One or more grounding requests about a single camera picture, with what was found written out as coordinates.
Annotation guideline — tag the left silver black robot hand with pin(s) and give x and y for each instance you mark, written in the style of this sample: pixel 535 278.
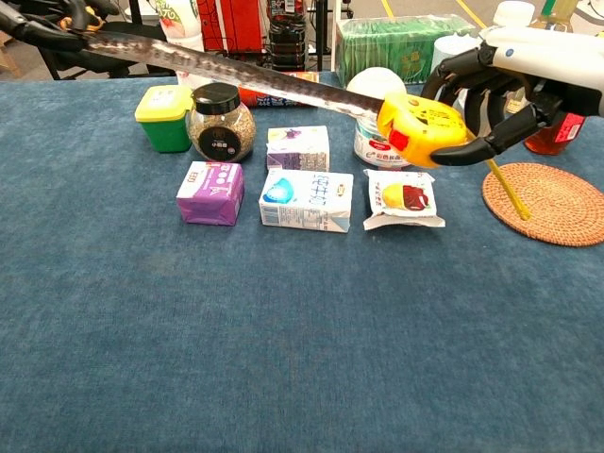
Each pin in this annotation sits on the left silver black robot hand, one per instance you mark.
pixel 42 35

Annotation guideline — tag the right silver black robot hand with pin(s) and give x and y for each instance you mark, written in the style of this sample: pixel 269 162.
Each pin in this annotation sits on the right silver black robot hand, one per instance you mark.
pixel 542 61

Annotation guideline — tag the yellow plastic toy with strap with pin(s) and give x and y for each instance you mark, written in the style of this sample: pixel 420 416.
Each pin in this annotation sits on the yellow plastic toy with strap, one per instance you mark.
pixel 415 132

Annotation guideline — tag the light wooden furniture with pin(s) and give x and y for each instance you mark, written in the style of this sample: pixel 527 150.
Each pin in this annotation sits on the light wooden furniture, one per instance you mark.
pixel 7 61

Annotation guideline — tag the yellow oil bottle white cap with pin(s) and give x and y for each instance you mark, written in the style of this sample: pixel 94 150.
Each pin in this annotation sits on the yellow oil bottle white cap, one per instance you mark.
pixel 552 14

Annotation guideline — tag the orange plush toy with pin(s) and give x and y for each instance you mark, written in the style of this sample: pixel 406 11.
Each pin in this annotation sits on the orange plush toy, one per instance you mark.
pixel 95 23

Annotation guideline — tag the clear bottle white cap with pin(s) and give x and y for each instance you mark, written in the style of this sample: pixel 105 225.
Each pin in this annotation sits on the clear bottle white cap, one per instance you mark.
pixel 514 14

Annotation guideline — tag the black office chair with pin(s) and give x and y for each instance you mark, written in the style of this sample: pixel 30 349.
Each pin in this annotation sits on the black office chair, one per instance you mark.
pixel 94 67

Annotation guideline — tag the honey bottle yellow cap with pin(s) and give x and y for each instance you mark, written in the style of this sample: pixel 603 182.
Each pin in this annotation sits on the honey bottle yellow cap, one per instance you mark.
pixel 552 140

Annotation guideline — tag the light blue plastic cup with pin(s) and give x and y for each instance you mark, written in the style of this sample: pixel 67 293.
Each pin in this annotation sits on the light blue plastic cup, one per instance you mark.
pixel 453 47

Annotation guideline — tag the white drink bottle yellow cap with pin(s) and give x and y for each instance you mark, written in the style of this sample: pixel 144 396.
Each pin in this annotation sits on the white drink bottle yellow cap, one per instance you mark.
pixel 181 19

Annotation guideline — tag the round woven rattan coaster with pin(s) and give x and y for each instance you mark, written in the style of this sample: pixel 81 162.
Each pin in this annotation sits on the round woven rattan coaster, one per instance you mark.
pixel 557 207

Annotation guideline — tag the yellow green plastic container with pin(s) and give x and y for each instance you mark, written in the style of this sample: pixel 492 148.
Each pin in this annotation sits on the yellow green plastic container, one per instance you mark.
pixel 162 127

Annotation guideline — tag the clear box of green packets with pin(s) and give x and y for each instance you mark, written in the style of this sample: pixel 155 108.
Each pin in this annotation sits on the clear box of green packets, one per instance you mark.
pixel 387 52

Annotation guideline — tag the upturned beige bowl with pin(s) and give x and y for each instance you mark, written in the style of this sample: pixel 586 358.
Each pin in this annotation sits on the upturned beige bowl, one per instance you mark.
pixel 375 82

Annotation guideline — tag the white lidded plastic jar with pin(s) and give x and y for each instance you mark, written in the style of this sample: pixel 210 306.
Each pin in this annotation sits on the white lidded plastic jar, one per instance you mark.
pixel 373 152

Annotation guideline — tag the red cabinet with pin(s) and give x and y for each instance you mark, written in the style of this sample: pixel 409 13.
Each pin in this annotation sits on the red cabinet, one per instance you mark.
pixel 236 23

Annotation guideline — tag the white snack packet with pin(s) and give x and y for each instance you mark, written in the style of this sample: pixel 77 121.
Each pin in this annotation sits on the white snack packet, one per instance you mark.
pixel 403 198

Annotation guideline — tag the glass seed jar black lid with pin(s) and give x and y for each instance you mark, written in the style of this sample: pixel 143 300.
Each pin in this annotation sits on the glass seed jar black lid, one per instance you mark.
pixel 222 132

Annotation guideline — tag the black tripod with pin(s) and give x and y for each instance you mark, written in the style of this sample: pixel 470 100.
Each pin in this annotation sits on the black tripod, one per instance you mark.
pixel 322 38

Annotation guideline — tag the purple white tissue pack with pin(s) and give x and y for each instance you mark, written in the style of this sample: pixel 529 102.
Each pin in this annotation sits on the purple white tissue pack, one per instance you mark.
pixel 210 193

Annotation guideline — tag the orange Arctic Ocean can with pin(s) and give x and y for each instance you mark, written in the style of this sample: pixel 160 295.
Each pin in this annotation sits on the orange Arctic Ocean can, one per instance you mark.
pixel 269 100

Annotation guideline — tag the dark tea bottle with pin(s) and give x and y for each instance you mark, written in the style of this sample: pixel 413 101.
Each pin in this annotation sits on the dark tea bottle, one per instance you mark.
pixel 288 47

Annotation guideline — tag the small purple white drink carton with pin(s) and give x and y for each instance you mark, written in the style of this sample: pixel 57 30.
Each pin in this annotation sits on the small purple white drink carton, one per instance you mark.
pixel 297 148

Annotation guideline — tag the white blue milk carton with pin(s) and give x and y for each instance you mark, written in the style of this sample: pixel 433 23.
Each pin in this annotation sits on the white blue milk carton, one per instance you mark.
pixel 307 198

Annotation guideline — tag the blue table mat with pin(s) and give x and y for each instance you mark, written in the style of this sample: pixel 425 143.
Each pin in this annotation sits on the blue table mat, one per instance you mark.
pixel 236 354

